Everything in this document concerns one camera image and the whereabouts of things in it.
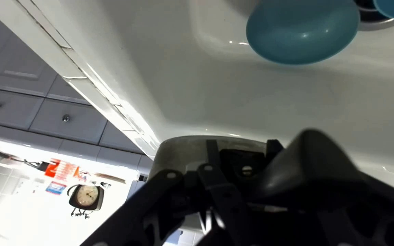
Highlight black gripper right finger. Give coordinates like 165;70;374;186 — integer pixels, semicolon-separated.
296;182;394;246

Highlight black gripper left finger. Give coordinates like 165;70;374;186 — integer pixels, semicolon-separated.
79;163;253;246

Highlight steel pot black handle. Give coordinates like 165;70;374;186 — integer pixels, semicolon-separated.
149;129;376;213

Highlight round clock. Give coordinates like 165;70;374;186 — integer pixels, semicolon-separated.
67;182;106;216

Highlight orange packages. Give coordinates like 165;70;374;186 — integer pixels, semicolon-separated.
42;159;88;185

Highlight teal bowl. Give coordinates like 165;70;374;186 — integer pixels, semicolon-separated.
244;0;361;67

